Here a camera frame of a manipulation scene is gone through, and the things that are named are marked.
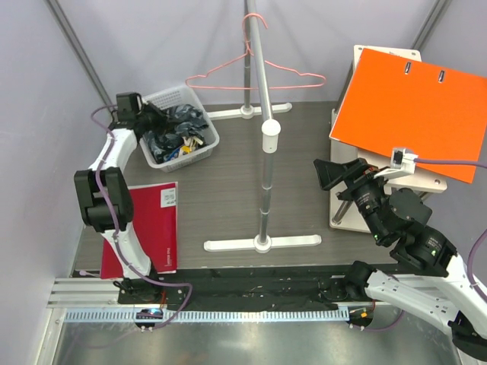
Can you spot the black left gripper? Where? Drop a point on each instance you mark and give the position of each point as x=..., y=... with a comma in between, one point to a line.
x=162, y=117

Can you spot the orange binder folder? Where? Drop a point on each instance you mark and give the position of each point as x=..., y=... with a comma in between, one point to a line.
x=393, y=102

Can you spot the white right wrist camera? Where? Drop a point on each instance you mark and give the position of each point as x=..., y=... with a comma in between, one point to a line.
x=402, y=163

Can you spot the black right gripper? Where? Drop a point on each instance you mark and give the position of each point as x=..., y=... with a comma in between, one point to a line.
x=329, y=172

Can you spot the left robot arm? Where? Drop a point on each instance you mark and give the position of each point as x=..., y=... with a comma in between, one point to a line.
x=104, y=198

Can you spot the white wooden shelf stand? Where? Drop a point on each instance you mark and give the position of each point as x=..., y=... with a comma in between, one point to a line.
x=345, y=215

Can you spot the white slotted cable duct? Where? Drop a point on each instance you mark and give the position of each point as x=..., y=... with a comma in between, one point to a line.
x=153, y=315

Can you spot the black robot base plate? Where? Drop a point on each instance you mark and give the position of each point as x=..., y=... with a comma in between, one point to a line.
x=264, y=289

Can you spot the white perforated plastic basket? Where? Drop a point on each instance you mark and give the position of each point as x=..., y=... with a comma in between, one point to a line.
x=173, y=97

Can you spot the pink wire hanger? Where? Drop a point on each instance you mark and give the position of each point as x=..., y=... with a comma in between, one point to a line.
x=250, y=50

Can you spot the grey clothes rack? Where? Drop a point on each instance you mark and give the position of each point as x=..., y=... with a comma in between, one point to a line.
x=270, y=129

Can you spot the red notebook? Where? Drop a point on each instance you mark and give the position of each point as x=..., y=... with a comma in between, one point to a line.
x=155, y=223

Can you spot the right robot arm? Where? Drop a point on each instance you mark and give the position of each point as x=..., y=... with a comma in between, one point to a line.
x=400, y=221

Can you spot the dark shark-print shorts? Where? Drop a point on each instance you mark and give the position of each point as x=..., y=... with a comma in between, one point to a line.
x=180, y=133

